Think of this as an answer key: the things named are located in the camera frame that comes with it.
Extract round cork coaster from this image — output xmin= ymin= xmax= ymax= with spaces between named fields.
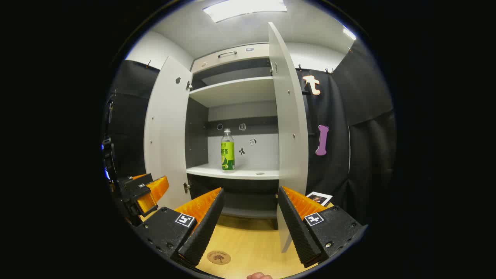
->
xmin=207 ymin=250 xmax=231 ymax=265

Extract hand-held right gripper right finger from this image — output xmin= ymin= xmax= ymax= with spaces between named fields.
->
xmin=277 ymin=186 xmax=368 ymax=268

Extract green label bottle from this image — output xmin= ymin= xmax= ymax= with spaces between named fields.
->
xmin=221 ymin=129 xmax=235 ymax=171

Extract black backdrop cloth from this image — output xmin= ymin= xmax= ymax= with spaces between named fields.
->
xmin=103 ymin=39 xmax=396 ymax=225

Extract grey cabinet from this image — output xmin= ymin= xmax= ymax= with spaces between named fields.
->
xmin=185 ymin=43 xmax=280 ymax=219

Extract grey cabinet door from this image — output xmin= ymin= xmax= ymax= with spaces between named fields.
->
xmin=144 ymin=56 xmax=193 ymax=210
xmin=267 ymin=21 xmax=309 ymax=253

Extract large ceiling light panel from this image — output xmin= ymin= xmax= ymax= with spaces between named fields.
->
xmin=203 ymin=0 xmax=288 ymax=23

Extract grey cabinet drawer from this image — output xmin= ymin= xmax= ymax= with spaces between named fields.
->
xmin=191 ymin=43 xmax=270 ymax=74

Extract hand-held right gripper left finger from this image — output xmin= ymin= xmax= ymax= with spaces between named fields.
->
xmin=134 ymin=188 xmax=226 ymax=268

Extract white framed photo card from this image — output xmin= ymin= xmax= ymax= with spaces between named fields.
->
xmin=306 ymin=191 xmax=333 ymax=207

